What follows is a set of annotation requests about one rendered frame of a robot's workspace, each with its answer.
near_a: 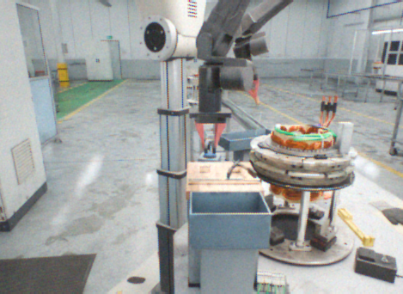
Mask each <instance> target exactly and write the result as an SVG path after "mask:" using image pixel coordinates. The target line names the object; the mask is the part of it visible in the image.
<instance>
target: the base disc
mask: <svg viewBox="0 0 403 294"><path fill-rule="evenodd" d="M283 203H284V200H281V199H274V200H273V204H274V205H276V206H277V207H276V210H275V211H273V212H272V216H277V215H281V214H289V215H294V216H298V215H299V209H300V204H291V205H296V209H294V210H293V209H282V208H278V204H283ZM314 207H317V206H315V205H314ZM317 208H318V210H320V211H324V212H325V216H324V217H328V214H329V211H326V210H325V209H321V208H320V207H317ZM308 220H309V221H311V222H313V223H314V224H315V223H316V222H317V221H318V220H316V219H313V218H311V217H308ZM335 227H336V229H338V233H335V236H336V237H337V241H336V242H335V243H334V244H333V245H332V246H331V247H330V248H329V249H328V250H327V251H326V252H325V253H324V252H322V251H321V250H319V249H318V248H315V247H313V246H311V245H310V247H311V249H310V251H301V250H291V249H290V248H289V246H288V243H290V242H296V241H293V240H286V239H284V242H283V243H279V244H278V245H276V246H274V247H273V246H271V245H269V249H259V251H260V252H262V253H263V254H268V255H270V256H271V257H273V258H275V259H280V260H284V261H288V262H290V263H295V264H317V265H323V264H327V263H331V262H334V261H338V260H341V259H343V258H344V257H346V256H347V255H348V254H349V253H350V252H351V250H352V249H353V246H354V242H355V238H354V235H353V234H352V232H351V229H350V228H349V226H348V225H346V223H345V222H344V221H342V220H341V219H340V218H339V217H336V221H335ZM338 251H339V252H338Z"/></svg>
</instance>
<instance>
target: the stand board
mask: <svg viewBox="0 0 403 294"><path fill-rule="evenodd" d="M240 163H241V164H242V165H244V166H247V167H248V168H249V167H250V168H253V166H252V165H251V163H250V162H240ZM233 165H234V162H188V163H187V173H186V199H190V192H223V191H261V194H262V196H263V197H264V198H265V189H264V188H263V187H262V185H261V184H259V185H239V184H188V179H223V181H224V179H228V178H226V175H227V171H228V169H229V168H230V167H231V166H233ZM200 166H211V172H210V173H200V172H199V171H200ZM230 179H258V177H257V178H253V177H252V176H251V175H250V174H248V173H247V171H246V170H245V169H243V170H242V173H231V176H230Z"/></svg>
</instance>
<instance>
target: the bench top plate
mask: <svg viewBox="0 0 403 294"><path fill-rule="evenodd" d="M354 175H355V180H354V183H353V186H351V185H350V186H348V187H346V188H344V189H342V190H340V195H339V199H340V200H341V201H340V204H339V205H338V208H345V209H346V210H348V211H349V212H350V213H351V214H352V215H353V219H352V222H353V223H354V224H355V225H356V226H357V227H358V228H359V229H360V230H361V231H362V232H363V233H364V234H365V235H368V236H369V235H372V236H373V237H374V238H375V239H376V240H375V244H374V247H365V246H363V244H362V242H361V240H360V238H359V237H357V236H356V234H354V233H353V231H352V230H351V232H352V234H353V235H354V238H355V242H354V246H353V249H352V250H351V252H350V253H349V254H348V255H347V256H346V257H344V258H343V259H341V260H338V261H334V262H331V263H327V264H323V265H317V264H295V263H290V262H288V261H284V260H280V259H275V258H273V257H271V256H270V255H268V254H263V253H262V252H260V251H259V264H258V270H260V271H263V273H264V271H271V273H272V272H282V273H284V275H286V278H287V284H290V294H403V278H402V277H398V276H396V277H395V280H394V283H390V282H385V281H382V280H379V279H373V278H370V277H368V276H365V275H362V274H361V273H355V272H354V266H355V262H354V261H355V258H356V249H357V248H359V247H363V248H369V249H371V250H375V252H377V253H379V254H388V255H390V256H393V257H395V259H396V262H397V267H398V272H397V274H398V275H401V276H403V257H402V256H403V235H401V234H400V233H399V232H398V231H397V230H394V228H392V227H391V226H389V225H388V224H386V223H385V222H383V221H382V220H381V219H380V218H378V217H377V216H376V215H375V214H372V212H371V211H380V210H378V209H377V208H376V207H375V206H373V205H371V204H369V202H375V201H374V200H380V199H385V200H387V201H388V202H390V203H392V204H393V205H398V204H397V203H396V202H393V201H392V200H391V199H397V197H396V196H394V195H393V194H391V193H389V192H388V191H387V190H384V189H383V188H382V187H379V186H377V185H376V184H375V183H374V182H371V181H370V180H369V179H367V178H365V177H363V176H362V175H360V174H359V173H358V172H356V171H354ZM368 213H369V214H368ZM361 224H363V225H361ZM370 227H371V228H370ZM372 230H373V232H372ZM380 237H382V238H383V239H382V238H380ZM378 250H379V252H378ZM188 277H189V270H188V222H186V224H184V225H183V226H181V228H180V229H178V230H177V231H176V232H175V233H174V294H200V287H188ZM361 277H362V278H361ZM357 278H359V279H357Z"/></svg>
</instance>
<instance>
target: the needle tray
mask: <svg viewBox="0 0 403 294"><path fill-rule="evenodd" d="M256 132H257V133H256ZM271 132H272V130H270V129H268V128H260V129H255V130H249V131H244V132H226V133H222V135H221V136H220V138H219V139H218V144H217V145H218V146H220V147H223V148H224V149H225V150H226V151H234V157H233V160H234V162H237V161H238V159H240V162H249V160H250V158H249V153H250V151H251V150H252V149H251V147H250V143H251V141H252V140H253V139H255V138H257V137H259V136H268V134H271ZM255 134H256V135H257V136H256V135H255Z"/></svg>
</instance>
